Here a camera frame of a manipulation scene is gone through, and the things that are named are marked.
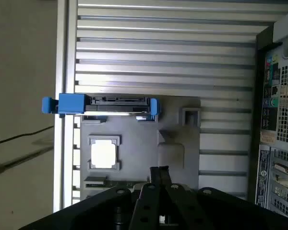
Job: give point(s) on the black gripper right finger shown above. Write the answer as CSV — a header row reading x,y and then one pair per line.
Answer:
x,y
180,206

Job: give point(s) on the hard disk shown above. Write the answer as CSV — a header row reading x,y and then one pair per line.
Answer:
x,y
70,103

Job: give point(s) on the silver CPU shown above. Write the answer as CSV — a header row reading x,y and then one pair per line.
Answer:
x,y
103,155

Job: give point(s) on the black open PC case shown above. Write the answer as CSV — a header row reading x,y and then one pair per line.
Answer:
x,y
285,95

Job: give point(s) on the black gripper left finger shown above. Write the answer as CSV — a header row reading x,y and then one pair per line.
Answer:
x,y
144,206

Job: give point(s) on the grey parts rack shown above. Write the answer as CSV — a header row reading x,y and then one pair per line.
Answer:
x,y
139,139

